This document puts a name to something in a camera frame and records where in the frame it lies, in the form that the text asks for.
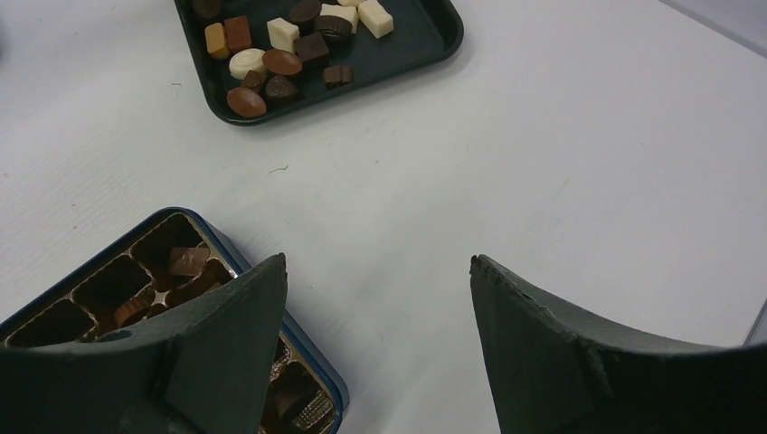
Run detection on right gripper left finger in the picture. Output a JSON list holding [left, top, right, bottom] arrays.
[[1, 254, 288, 433]]

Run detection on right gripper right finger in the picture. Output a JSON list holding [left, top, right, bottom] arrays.
[[470, 255, 766, 433]]

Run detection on brown rectangular chocolate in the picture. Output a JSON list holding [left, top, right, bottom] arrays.
[[166, 247, 211, 277]]

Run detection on blue chocolate box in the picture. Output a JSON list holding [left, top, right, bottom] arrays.
[[1, 208, 348, 433]]

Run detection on black chocolate tray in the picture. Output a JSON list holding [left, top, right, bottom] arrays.
[[175, 0, 464, 127]]

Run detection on brown oval chocolate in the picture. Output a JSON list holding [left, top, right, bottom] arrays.
[[226, 87, 268, 118]]

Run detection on white oval chocolate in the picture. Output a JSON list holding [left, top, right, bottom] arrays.
[[229, 48, 267, 80]]

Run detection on caramel square chocolate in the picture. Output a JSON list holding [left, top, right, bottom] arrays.
[[204, 23, 230, 60]]

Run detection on white square chocolate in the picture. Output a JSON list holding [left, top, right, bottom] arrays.
[[357, 0, 394, 39]]

